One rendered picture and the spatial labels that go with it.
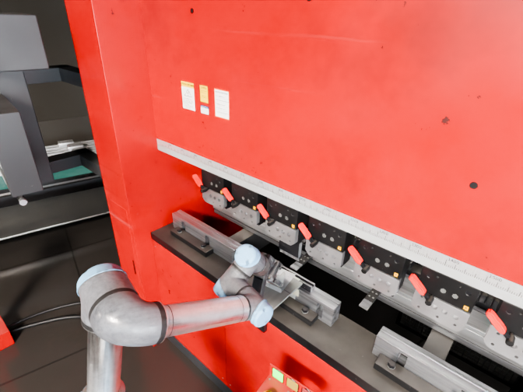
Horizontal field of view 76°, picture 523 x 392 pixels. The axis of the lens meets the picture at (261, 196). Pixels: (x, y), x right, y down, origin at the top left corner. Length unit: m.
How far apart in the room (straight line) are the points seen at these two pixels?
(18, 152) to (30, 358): 1.50
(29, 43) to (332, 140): 1.24
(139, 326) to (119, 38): 1.23
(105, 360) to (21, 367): 1.76
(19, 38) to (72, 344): 1.89
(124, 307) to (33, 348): 2.05
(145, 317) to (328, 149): 0.71
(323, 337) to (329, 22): 1.10
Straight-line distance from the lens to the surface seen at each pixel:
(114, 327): 0.83
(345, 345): 1.44
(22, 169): 1.78
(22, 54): 1.71
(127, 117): 1.73
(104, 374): 1.08
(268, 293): 1.39
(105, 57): 1.66
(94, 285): 0.90
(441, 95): 0.94
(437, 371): 1.36
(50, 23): 4.31
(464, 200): 0.99
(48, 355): 2.76
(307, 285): 1.45
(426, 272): 1.12
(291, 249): 1.40
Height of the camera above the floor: 1.97
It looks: 28 degrees down
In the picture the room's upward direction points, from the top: 2 degrees clockwise
